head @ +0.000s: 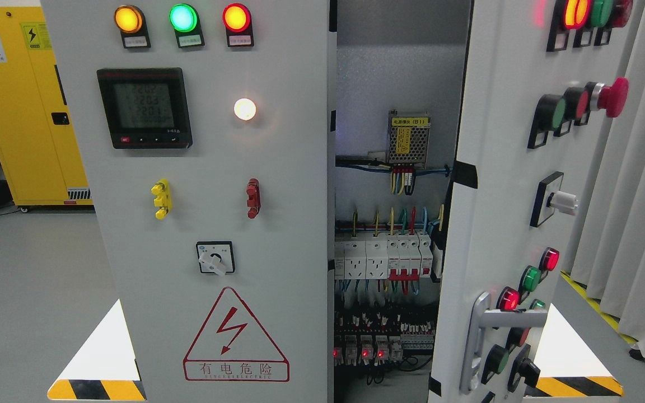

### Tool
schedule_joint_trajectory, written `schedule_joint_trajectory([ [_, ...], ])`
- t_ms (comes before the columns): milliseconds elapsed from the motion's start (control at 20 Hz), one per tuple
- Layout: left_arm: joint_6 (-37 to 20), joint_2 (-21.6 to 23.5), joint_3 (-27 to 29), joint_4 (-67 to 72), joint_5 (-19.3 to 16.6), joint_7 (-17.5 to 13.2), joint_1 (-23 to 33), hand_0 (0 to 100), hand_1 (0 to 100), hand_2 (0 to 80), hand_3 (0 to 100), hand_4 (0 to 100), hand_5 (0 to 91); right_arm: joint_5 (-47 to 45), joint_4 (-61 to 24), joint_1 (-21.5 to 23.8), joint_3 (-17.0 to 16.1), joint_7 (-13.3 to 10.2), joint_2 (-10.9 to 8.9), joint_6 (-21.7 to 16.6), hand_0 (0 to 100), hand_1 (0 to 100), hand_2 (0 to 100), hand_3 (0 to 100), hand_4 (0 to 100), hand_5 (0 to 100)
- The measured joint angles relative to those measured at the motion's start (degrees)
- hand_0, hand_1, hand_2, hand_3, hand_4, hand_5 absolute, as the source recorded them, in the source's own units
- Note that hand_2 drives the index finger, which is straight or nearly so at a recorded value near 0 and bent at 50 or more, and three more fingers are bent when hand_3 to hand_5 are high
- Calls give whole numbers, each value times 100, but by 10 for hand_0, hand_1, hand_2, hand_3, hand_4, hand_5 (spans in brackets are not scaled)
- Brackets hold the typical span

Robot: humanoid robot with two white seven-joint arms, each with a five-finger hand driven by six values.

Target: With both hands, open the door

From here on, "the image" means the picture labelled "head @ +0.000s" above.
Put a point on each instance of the red electric hazard sticker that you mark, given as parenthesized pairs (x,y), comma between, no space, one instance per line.
(233,346)

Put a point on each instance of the black digital power meter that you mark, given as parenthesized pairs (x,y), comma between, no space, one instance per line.
(145,108)

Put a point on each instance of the red terminal post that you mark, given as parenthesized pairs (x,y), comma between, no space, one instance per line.
(253,198)

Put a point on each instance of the black white rotary switch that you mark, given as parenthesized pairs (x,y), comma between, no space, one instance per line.
(215,257)

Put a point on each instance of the red emergency stop button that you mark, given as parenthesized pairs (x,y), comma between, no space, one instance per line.
(611,97)

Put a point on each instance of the yellow terminal post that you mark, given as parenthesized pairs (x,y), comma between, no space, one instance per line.
(162,201)

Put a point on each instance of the grey curtain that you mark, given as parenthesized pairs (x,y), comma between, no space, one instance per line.
(610,256)

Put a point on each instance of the white selector knob switch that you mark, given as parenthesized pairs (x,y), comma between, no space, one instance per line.
(550,198)

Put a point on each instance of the grey cabinet door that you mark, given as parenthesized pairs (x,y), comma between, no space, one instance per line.
(523,116)
(281,256)

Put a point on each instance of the red indicator light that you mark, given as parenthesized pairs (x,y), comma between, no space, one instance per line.
(238,24)

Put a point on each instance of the metal mesh power supply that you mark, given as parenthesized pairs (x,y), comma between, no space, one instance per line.
(407,138)

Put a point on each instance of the yellow safety cabinet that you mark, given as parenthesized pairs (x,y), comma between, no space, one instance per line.
(38,149)

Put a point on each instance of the lower relay terminal row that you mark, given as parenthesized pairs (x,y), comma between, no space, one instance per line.
(365,336)

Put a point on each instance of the green indicator light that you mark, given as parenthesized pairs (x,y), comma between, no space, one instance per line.
(186,24)

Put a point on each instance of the white middle breaker row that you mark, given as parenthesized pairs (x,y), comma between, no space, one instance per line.
(382,257)

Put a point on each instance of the yellow indicator light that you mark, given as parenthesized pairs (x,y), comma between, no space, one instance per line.
(131,23)

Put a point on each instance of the white indicator light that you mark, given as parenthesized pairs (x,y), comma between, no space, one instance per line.
(245,109)

